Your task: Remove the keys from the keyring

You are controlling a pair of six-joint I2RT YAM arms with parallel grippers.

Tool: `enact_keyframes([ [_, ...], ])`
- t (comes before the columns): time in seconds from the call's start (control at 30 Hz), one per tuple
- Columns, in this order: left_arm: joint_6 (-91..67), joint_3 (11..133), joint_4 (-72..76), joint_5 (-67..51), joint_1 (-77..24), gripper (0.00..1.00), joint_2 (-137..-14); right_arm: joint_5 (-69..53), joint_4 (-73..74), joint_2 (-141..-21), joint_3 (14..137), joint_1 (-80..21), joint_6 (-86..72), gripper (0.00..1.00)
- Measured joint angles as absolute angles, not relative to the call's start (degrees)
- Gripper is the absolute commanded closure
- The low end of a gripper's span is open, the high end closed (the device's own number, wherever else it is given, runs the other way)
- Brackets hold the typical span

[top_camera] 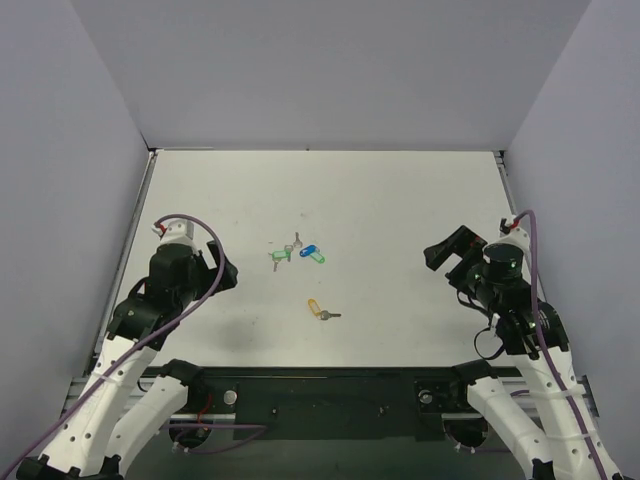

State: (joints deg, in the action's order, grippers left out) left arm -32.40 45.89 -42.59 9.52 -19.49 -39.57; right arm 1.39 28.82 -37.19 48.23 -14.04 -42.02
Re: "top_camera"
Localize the green key tag left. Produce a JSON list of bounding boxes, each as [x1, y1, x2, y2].
[[271, 250, 291, 263]]

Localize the green key tag right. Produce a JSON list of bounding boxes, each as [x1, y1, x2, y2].
[[309, 252, 326, 264]]

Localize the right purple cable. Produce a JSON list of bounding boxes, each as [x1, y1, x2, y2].
[[509, 209, 616, 480]]

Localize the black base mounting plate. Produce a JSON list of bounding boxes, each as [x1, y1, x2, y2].
[[169, 367, 490, 448]]

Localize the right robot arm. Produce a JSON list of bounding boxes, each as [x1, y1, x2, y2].
[[423, 220, 624, 479]]

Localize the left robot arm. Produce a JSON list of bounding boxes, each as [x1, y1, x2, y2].
[[13, 235, 238, 479]]

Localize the green key tag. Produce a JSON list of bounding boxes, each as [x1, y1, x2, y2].
[[309, 252, 326, 264], [271, 250, 291, 263]]

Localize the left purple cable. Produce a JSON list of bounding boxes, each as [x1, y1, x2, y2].
[[0, 213, 226, 480]]

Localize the blue key tag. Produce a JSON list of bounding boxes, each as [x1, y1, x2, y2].
[[299, 245, 319, 258]]

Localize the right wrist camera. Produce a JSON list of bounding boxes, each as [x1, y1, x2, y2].
[[497, 217, 530, 251]]

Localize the purple cable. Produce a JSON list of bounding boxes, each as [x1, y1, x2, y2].
[[509, 209, 616, 480], [0, 213, 226, 480]]

